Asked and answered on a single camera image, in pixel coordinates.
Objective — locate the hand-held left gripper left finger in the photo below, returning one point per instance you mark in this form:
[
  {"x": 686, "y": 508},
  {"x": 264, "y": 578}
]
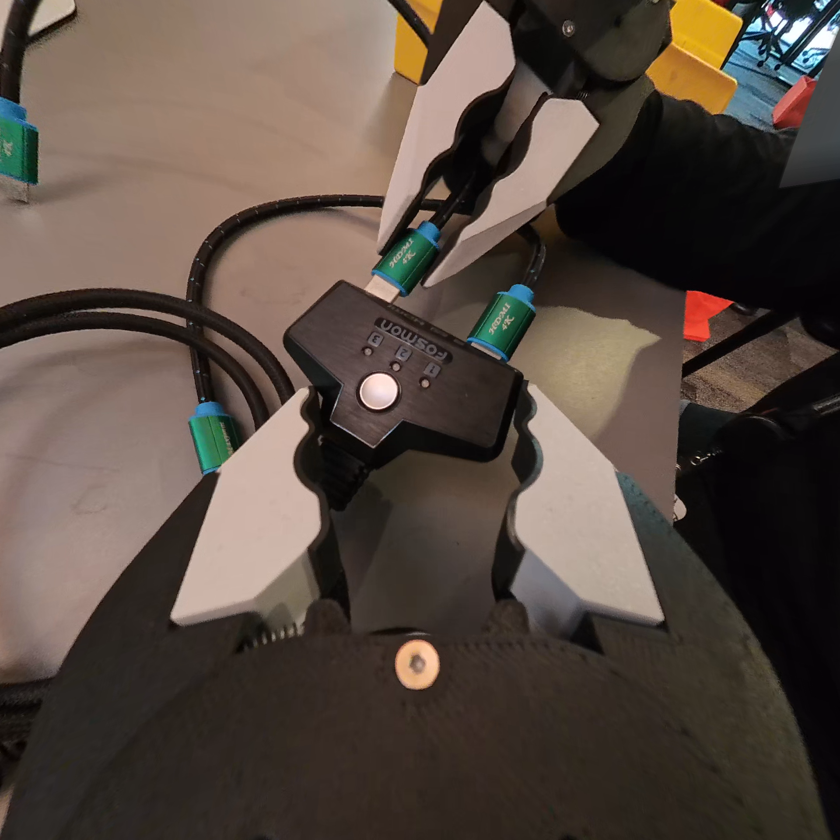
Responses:
[{"x": 256, "y": 538}]

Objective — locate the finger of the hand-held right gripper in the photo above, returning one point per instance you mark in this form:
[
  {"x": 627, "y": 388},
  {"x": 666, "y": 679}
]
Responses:
[
  {"x": 551, "y": 151},
  {"x": 446, "y": 85}
]

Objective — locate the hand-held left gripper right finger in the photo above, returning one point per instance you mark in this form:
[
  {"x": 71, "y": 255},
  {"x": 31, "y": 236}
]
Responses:
[{"x": 577, "y": 538}]

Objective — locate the black hdmi switch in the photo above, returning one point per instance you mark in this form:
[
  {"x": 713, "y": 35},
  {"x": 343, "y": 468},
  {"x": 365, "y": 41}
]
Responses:
[{"x": 453, "y": 407}]

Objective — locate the yellow plastic bin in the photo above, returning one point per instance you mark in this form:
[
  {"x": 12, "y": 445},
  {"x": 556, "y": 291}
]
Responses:
[{"x": 695, "y": 72}]

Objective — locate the person's black pants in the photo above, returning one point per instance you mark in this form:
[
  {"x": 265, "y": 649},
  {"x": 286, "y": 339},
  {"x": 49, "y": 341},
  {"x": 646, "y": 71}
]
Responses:
[{"x": 774, "y": 525}]

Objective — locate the red orange box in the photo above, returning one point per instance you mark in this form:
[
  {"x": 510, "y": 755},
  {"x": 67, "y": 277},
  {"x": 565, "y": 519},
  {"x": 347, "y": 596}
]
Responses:
[{"x": 794, "y": 102}]

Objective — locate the orange cloth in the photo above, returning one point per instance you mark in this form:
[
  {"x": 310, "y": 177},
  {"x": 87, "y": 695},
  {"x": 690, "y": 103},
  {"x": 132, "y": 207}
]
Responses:
[{"x": 705, "y": 315}]

